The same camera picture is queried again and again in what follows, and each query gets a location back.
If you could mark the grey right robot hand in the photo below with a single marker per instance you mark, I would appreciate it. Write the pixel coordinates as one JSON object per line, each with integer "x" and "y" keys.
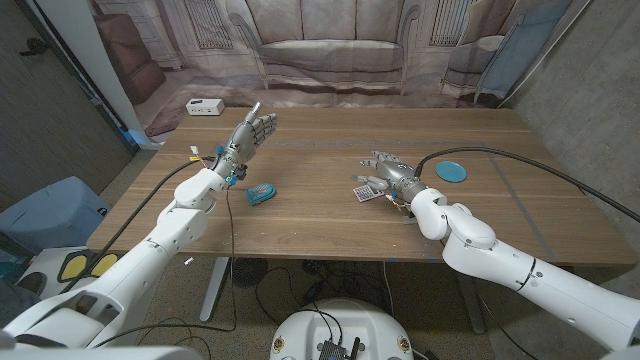
{"x": 397, "y": 175}

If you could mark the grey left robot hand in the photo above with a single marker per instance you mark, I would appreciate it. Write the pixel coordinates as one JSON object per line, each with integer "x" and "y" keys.
{"x": 244, "y": 141}

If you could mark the small grey calculator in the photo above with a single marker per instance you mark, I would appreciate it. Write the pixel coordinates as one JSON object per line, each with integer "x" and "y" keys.
{"x": 364, "y": 194}

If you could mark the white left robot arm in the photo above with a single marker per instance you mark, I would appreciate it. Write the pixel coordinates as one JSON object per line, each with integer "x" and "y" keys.
{"x": 145, "y": 255}

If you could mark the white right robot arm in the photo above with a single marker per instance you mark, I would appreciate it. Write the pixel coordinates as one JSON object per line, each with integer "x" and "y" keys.
{"x": 500, "y": 257}

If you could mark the teal toy phone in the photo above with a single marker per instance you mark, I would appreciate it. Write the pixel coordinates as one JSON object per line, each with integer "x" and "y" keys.
{"x": 261, "y": 194}

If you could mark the white power strip box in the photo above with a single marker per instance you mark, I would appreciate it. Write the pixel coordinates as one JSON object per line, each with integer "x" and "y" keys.
{"x": 205, "y": 106}

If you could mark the blue round coaster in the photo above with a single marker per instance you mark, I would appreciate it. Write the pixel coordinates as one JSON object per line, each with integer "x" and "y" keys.
{"x": 450, "y": 171}

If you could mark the printed sofa room backdrop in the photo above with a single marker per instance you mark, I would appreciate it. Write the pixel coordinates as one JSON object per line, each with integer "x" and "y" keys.
{"x": 325, "y": 50}

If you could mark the small white floor connector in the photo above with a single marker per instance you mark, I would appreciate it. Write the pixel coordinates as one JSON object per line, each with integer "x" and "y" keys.
{"x": 189, "y": 260}

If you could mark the black round floor fan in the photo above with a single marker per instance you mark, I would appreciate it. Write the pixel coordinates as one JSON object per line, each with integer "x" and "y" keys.
{"x": 248, "y": 272}

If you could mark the grey table leg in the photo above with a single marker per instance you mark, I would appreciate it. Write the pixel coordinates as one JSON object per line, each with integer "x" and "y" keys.
{"x": 470, "y": 305}

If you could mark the white table leg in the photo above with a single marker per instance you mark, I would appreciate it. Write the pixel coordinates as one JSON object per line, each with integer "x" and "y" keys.
{"x": 216, "y": 287}

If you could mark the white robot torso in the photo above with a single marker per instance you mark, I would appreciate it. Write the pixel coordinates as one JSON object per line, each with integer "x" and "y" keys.
{"x": 345, "y": 325}

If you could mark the black antenna module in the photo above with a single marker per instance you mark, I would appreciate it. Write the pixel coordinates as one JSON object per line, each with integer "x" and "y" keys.
{"x": 332, "y": 350}

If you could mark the blue plastic bin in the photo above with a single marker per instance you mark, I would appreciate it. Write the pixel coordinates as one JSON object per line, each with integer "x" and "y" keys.
{"x": 50, "y": 215}

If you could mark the white pedal board yellow pads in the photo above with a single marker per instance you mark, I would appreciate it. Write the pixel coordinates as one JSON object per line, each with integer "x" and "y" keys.
{"x": 75, "y": 267}

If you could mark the person in blue jeans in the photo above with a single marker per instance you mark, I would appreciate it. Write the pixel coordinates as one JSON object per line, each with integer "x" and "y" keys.
{"x": 17, "y": 302}

